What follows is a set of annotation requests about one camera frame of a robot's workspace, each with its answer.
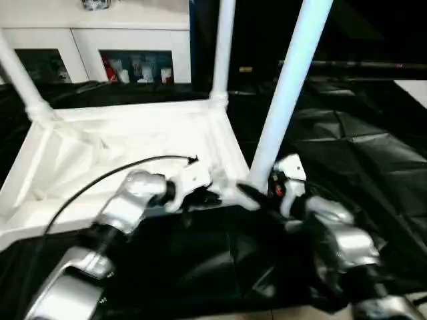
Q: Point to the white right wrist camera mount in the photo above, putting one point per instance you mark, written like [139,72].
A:
[293,180]

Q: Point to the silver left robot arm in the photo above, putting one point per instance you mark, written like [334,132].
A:
[126,206]

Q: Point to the white plastic table top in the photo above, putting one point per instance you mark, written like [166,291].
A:
[133,133]

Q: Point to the white glass-door cabinet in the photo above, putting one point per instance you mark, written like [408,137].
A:
[100,36]

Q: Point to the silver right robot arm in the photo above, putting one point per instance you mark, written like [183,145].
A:
[350,240]

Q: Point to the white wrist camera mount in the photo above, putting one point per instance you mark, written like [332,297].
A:
[193,178]
[293,180]

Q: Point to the crumpled silver bag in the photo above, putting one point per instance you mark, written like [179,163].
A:
[95,4]

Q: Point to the blue upright panel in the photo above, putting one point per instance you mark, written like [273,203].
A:
[192,33]

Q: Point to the long black rod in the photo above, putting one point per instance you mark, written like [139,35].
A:
[360,65]

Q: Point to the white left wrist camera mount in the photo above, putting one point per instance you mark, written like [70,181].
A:
[193,178]

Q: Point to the small orange tag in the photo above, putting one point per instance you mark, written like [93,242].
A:
[245,69]

